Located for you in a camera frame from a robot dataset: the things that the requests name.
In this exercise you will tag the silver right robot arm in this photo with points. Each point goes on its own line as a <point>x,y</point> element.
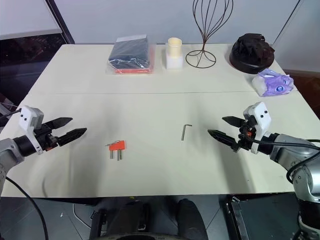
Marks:
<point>285,150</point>

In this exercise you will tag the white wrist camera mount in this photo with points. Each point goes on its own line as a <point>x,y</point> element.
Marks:
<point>262,117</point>
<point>26,116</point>

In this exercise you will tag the dark cloth in plastic bag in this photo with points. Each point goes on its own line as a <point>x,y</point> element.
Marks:
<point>130,51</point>

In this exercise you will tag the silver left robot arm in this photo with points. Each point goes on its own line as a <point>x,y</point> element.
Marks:
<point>10,150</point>

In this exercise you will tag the thin grey slanted pole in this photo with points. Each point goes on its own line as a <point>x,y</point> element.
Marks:
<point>287,22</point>

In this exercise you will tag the dark rounded smooth shape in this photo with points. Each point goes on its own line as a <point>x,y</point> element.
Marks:
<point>191,217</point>

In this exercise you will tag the cream cylindrical cup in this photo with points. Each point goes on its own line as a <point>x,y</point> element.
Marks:
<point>174,47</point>

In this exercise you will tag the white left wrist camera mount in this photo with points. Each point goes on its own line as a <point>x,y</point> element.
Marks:
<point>26,116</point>

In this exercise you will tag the dark rounded ribbed shape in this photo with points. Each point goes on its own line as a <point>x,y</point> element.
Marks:
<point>125,217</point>

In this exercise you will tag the white board panel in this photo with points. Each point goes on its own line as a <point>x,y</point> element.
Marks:
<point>22,17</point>

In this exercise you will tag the black frame post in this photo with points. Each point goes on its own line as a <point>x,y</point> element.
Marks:
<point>62,22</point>

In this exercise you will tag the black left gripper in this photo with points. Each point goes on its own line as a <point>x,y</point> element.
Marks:
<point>46,140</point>

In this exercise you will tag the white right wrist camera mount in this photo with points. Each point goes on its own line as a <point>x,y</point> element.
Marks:
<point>262,117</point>

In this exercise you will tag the purple tissue pack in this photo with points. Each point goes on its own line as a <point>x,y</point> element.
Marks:
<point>273,83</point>

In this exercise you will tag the black hat with dark cloth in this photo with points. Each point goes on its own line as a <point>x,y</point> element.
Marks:
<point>251,53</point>

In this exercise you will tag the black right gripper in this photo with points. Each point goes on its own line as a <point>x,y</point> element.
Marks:
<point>246,140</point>

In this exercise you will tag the black flat case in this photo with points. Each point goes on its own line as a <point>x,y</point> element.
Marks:
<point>262,217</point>

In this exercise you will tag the metal hex key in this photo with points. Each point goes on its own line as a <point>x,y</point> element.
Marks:
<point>183,132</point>

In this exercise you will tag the dark glass panel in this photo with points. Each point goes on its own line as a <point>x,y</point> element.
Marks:
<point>27,57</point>

